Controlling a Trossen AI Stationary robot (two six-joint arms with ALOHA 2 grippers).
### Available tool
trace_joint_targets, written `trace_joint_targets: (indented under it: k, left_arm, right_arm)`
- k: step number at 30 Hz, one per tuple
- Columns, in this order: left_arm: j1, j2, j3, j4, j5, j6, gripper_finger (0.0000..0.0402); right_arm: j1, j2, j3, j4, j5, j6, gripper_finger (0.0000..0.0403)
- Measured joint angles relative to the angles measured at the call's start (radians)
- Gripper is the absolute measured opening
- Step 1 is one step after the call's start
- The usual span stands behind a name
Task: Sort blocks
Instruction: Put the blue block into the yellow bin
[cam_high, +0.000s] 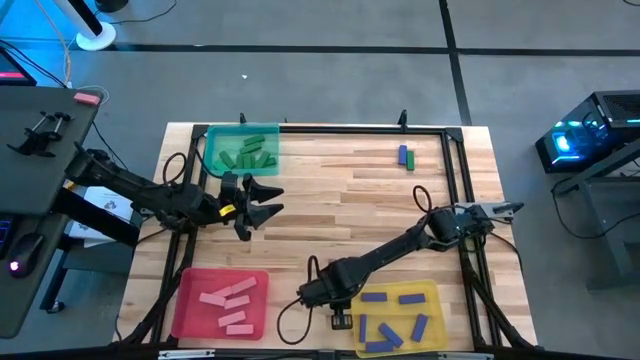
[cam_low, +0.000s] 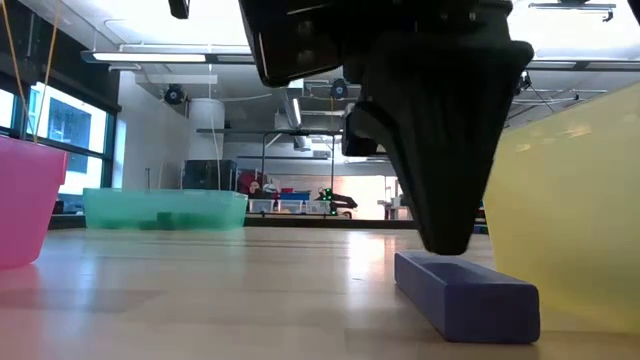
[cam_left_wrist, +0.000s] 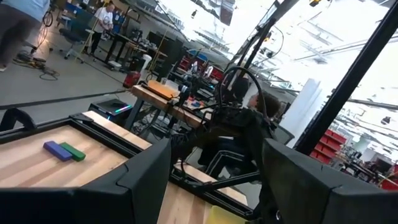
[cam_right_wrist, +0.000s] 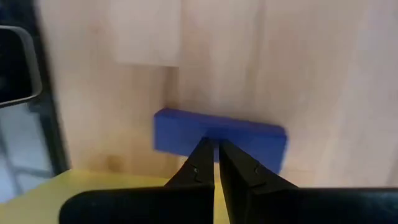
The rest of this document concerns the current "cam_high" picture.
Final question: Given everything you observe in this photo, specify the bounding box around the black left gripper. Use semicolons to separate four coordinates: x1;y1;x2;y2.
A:
201;172;286;243

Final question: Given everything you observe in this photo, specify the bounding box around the yellow translucent plastic bin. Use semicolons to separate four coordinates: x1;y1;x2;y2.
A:
349;279;450;359

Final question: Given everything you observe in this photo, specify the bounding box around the green translucent plastic bin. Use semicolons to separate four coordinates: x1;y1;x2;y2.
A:
202;122;281;178

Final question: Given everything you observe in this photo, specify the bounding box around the red plastic bin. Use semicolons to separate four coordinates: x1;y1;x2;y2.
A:
170;268;270;341

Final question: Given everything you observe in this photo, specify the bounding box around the white paper sheet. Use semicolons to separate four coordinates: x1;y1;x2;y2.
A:
64;187;144;250

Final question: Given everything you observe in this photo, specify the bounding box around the black clamp tool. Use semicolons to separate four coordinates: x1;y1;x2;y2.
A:
5;110;73;159

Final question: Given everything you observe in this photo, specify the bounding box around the white round stand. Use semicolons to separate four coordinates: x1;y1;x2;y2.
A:
52;0;118;52

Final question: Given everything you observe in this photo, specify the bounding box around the black side desk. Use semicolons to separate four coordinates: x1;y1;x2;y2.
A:
0;85;104;341

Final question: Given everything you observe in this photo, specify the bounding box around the black computer mouse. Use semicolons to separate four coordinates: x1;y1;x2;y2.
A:
7;232;45;280

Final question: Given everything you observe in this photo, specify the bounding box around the black round stand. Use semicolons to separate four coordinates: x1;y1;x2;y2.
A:
93;0;130;14

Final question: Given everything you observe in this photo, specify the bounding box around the backlit keyboard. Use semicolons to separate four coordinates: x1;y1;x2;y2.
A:
0;217;12;259

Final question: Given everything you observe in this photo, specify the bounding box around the black monitor with red bar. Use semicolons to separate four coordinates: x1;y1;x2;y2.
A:
0;45;38;88

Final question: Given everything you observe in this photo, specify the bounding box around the grey metal stand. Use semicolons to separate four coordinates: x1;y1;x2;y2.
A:
549;139;640;292

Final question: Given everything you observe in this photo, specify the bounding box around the black computer tower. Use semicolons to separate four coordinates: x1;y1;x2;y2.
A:
533;89;640;175

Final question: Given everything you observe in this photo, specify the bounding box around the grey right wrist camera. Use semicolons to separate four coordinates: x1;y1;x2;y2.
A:
330;307;354;332

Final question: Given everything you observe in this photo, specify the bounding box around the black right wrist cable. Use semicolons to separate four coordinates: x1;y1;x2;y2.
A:
276;255;321;346

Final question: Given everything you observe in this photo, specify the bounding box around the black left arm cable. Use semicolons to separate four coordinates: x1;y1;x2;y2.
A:
162;149;221;186

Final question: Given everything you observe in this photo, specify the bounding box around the black right shoulder cable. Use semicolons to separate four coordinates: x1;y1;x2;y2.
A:
413;185;435;215

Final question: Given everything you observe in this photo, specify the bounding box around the silver metal bracket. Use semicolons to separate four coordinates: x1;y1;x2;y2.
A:
437;352;495;360
157;348;216;360

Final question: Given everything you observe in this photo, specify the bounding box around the black floor cable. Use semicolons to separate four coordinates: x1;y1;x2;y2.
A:
112;0;179;26

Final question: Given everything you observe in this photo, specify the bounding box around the black tower cable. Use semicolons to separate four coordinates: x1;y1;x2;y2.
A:
553;204;640;241

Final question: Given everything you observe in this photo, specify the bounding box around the yellow hanging cord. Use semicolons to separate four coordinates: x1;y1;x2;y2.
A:
33;0;74;89

